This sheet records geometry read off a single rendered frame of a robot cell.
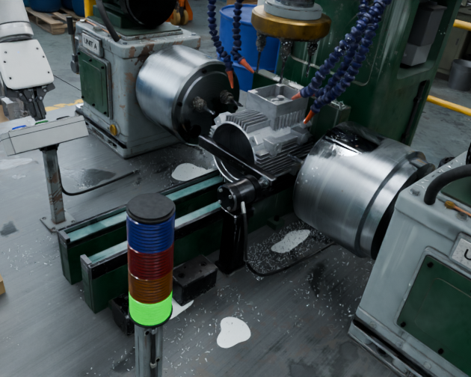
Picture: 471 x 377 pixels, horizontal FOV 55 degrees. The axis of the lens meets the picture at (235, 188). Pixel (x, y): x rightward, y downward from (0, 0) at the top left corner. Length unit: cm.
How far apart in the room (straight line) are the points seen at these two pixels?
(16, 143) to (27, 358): 43
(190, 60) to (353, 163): 57
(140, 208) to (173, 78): 72
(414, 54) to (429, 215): 61
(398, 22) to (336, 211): 48
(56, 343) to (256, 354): 38
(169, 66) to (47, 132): 38
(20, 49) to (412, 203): 85
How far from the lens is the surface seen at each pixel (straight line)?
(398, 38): 117
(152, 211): 56
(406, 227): 83
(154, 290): 62
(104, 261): 92
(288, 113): 113
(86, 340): 96
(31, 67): 111
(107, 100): 148
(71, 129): 111
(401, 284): 89
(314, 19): 106
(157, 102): 127
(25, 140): 107
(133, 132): 146
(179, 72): 124
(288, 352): 96
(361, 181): 89
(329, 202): 91
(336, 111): 113
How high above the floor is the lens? 155
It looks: 33 degrees down
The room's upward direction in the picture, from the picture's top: 7 degrees clockwise
